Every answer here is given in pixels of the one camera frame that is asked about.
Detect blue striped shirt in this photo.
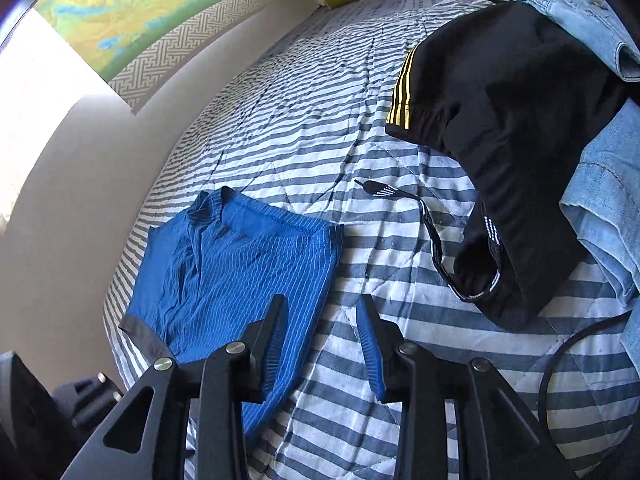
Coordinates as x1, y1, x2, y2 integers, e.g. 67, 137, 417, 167
119, 186, 344, 441

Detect light blue denim garment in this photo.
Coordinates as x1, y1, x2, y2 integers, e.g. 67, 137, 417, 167
512, 0, 639, 366

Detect black shorts yellow stripes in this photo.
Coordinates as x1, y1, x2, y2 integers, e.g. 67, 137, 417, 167
385, 2, 629, 332

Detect blue white striped bedspread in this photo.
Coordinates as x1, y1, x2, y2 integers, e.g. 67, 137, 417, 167
103, 0, 623, 479

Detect black cable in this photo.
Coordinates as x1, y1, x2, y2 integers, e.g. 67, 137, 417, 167
537, 309, 634, 428

